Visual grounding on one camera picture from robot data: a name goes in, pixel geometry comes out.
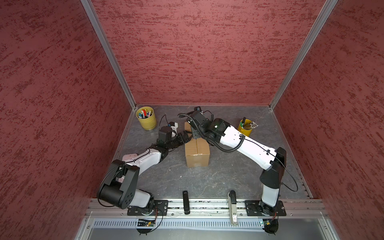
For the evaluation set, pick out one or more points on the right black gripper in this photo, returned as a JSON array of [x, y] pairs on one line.
[[195, 133]]

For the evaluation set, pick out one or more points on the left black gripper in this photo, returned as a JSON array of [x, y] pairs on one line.
[[181, 139]]

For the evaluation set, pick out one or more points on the brown cardboard express box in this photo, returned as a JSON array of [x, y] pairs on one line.
[[197, 152]]

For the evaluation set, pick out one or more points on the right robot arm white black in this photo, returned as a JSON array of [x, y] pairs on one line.
[[228, 139]]

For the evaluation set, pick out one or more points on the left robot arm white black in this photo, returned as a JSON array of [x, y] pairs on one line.
[[119, 186]]

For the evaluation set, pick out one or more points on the yellow pen cup left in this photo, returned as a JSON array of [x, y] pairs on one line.
[[147, 118]]

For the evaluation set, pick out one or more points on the yellow pen cup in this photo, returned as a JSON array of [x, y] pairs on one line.
[[246, 126], [147, 118]]

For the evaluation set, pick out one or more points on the yellow pen cup right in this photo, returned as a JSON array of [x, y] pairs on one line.
[[246, 126]]

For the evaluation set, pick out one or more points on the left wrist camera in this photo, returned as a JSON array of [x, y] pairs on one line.
[[173, 126]]

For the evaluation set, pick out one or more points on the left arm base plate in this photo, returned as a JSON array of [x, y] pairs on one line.
[[159, 207]]

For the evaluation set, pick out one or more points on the grey black clamp handle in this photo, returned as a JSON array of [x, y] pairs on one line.
[[232, 202]]

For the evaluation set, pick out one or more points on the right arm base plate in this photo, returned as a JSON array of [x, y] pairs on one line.
[[257, 209]]

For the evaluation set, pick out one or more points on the aluminium frame rail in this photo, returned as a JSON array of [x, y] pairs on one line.
[[216, 208]]

